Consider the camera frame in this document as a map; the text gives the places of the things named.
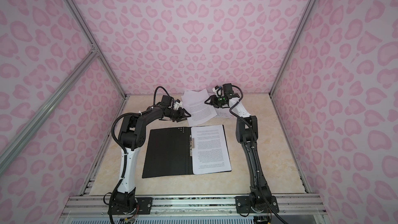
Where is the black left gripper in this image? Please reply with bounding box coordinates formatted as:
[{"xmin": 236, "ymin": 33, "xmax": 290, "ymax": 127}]
[{"xmin": 166, "ymin": 108, "xmax": 191, "ymax": 123}]

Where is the large text paper sheet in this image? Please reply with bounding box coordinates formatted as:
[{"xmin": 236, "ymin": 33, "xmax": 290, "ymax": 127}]
[{"xmin": 181, "ymin": 89, "xmax": 217, "ymax": 127}]

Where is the orange and black folder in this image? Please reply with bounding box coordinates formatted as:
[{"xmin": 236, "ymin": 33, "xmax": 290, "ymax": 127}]
[{"xmin": 142, "ymin": 125, "xmax": 232, "ymax": 179}]

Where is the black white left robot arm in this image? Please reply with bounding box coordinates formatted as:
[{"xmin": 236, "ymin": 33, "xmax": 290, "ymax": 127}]
[{"xmin": 109, "ymin": 104, "xmax": 193, "ymax": 213}]

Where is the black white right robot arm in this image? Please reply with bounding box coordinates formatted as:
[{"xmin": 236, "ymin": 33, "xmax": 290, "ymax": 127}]
[{"xmin": 205, "ymin": 93, "xmax": 273, "ymax": 212}]

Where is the technical drawing paper sheet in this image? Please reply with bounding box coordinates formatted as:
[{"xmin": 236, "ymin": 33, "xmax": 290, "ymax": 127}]
[{"xmin": 215, "ymin": 108, "xmax": 236, "ymax": 119}]

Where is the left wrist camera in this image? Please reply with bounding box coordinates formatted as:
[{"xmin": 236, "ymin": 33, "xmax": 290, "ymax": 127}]
[{"xmin": 159, "ymin": 95, "xmax": 183, "ymax": 110}]

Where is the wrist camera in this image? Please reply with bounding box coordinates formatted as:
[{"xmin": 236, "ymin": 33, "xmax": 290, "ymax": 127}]
[
  {"xmin": 159, "ymin": 95, "xmax": 183, "ymax": 110},
  {"xmin": 213, "ymin": 83, "xmax": 234, "ymax": 97}
]

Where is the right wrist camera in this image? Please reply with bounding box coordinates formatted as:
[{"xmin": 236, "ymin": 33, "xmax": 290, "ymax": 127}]
[{"xmin": 213, "ymin": 83, "xmax": 234, "ymax": 97}]

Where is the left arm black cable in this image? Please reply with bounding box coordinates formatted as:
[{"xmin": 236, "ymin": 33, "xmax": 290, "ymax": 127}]
[{"xmin": 107, "ymin": 86, "xmax": 170, "ymax": 224}]

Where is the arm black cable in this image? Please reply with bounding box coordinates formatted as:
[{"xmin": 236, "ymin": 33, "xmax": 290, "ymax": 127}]
[
  {"xmin": 228, "ymin": 84, "xmax": 288, "ymax": 224},
  {"xmin": 107, "ymin": 86, "xmax": 170, "ymax": 224}
]

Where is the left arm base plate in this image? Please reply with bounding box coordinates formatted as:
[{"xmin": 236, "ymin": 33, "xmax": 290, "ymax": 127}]
[{"xmin": 108, "ymin": 197, "xmax": 153, "ymax": 215}]

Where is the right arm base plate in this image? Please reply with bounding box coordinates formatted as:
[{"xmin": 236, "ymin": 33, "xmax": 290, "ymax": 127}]
[{"xmin": 234, "ymin": 195, "xmax": 279, "ymax": 215}]

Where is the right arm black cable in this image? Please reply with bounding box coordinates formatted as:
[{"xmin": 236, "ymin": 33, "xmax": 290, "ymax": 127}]
[{"xmin": 228, "ymin": 84, "xmax": 288, "ymax": 224}]

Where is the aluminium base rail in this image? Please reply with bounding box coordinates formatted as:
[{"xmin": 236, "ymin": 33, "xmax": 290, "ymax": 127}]
[{"xmin": 60, "ymin": 194, "xmax": 330, "ymax": 224}]

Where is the diagonal aluminium frame bar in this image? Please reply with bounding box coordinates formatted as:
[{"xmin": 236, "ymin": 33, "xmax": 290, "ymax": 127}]
[{"xmin": 1, "ymin": 49, "xmax": 97, "ymax": 175}]

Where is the aluminium corner frame post right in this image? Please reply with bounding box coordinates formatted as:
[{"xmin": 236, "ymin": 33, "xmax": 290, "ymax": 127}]
[{"xmin": 269, "ymin": 0, "xmax": 319, "ymax": 98}]

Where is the aluminium corner frame post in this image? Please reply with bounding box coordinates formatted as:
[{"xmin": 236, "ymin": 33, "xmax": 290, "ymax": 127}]
[
  {"xmin": 63, "ymin": 0, "xmax": 127, "ymax": 99},
  {"xmin": 269, "ymin": 0, "xmax": 319, "ymax": 98}
]

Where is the aluminium corner frame post left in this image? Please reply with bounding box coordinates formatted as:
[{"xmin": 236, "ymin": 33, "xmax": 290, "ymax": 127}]
[{"xmin": 63, "ymin": 0, "xmax": 127, "ymax": 99}]

